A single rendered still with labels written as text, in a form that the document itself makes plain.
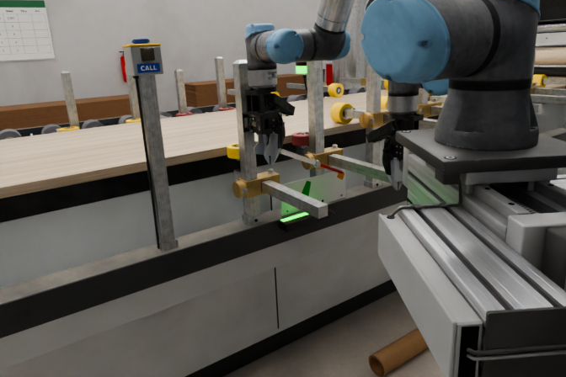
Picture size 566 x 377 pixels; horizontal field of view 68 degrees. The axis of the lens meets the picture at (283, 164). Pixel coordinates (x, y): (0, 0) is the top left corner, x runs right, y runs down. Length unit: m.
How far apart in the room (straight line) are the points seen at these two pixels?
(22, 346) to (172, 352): 0.55
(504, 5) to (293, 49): 0.46
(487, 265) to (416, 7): 0.31
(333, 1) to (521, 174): 0.54
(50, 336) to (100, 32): 7.34
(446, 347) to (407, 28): 0.36
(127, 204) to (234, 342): 0.70
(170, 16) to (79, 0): 1.54
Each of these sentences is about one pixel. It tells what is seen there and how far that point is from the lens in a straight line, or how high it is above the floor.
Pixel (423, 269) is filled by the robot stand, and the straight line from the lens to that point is 0.52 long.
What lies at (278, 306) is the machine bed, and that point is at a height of 0.22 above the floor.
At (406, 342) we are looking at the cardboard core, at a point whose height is 0.08.
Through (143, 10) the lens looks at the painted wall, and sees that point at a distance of 8.48.
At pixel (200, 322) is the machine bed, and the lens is 1.59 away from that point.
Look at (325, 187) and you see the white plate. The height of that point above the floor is 0.76.
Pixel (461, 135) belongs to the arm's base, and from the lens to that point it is 0.69.
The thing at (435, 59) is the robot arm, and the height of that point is 1.18.
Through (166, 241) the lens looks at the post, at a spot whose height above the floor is 0.73.
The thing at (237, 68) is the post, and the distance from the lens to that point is 1.16.
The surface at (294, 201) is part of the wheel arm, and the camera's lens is 1.10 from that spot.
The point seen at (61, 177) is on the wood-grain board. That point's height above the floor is 0.90.
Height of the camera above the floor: 1.20
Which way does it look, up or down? 16 degrees down
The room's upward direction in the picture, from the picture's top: 3 degrees counter-clockwise
